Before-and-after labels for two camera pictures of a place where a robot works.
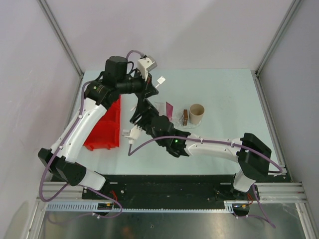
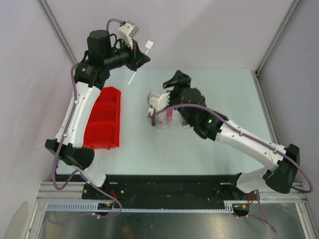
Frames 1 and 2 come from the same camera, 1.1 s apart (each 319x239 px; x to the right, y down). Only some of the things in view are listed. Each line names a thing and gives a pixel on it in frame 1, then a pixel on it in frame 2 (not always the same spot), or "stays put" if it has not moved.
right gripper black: (146, 109) → (180, 81)
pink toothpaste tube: (169, 111) stays put
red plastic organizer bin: (106, 134) stays put
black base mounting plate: (205, 187) stays put
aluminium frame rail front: (292, 191) stays put
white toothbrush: (160, 81) → (148, 46)
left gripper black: (147, 89) → (137, 59)
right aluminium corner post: (293, 6) stays put
